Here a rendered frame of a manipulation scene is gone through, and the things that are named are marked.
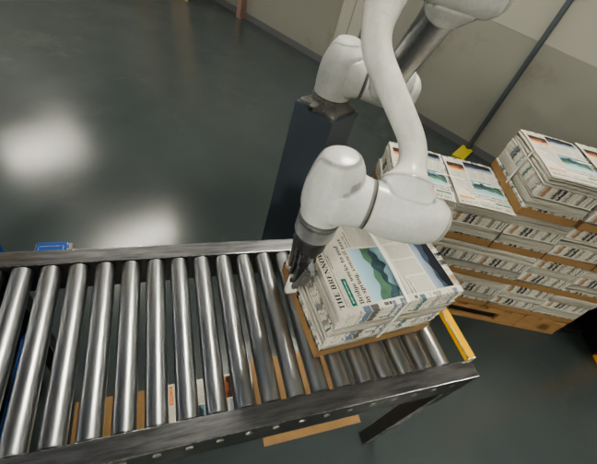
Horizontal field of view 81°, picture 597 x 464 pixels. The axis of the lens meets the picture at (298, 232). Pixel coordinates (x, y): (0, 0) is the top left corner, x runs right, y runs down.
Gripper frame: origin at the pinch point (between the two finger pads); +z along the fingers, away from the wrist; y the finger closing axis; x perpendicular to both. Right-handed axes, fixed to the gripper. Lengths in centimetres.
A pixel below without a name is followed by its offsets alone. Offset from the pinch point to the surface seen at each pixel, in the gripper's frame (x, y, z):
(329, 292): -4.2, -9.2, -9.6
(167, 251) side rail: 30.5, 23.4, 13.0
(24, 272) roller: 65, 20, 13
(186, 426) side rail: 27.9, -25.2, 13.0
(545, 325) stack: -190, 5, 85
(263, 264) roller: 2.5, 16.3, 13.3
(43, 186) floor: 99, 142, 93
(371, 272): -17.1, -5.2, -9.9
